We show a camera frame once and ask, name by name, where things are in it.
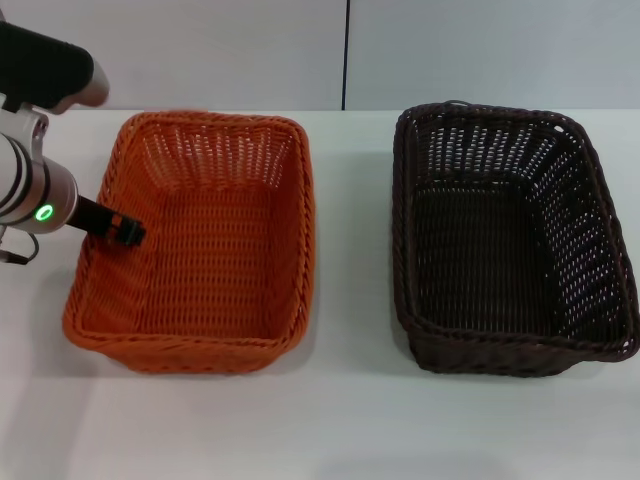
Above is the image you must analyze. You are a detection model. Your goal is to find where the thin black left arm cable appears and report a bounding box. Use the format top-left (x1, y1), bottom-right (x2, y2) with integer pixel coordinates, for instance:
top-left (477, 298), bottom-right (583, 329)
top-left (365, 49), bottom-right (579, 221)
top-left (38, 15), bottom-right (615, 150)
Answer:
top-left (0, 230), bottom-right (41, 266)

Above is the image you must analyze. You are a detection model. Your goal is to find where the dark brown woven basket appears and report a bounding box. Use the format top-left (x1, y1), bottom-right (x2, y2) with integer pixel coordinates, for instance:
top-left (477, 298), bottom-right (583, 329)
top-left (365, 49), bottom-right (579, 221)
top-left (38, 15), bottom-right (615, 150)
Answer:
top-left (392, 101), bottom-right (640, 379)

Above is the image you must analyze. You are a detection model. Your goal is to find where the orange woven plastic basket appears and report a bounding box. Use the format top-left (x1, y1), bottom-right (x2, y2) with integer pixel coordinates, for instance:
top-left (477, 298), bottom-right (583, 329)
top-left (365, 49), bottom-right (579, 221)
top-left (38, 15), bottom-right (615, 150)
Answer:
top-left (60, 110), bottom-right (317, 374)

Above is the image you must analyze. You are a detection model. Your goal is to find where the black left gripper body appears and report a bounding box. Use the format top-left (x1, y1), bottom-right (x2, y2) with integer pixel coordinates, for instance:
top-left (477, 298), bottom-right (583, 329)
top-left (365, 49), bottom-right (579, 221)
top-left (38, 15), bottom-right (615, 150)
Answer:
top-left (73, 196), bottom-right (124, 239)

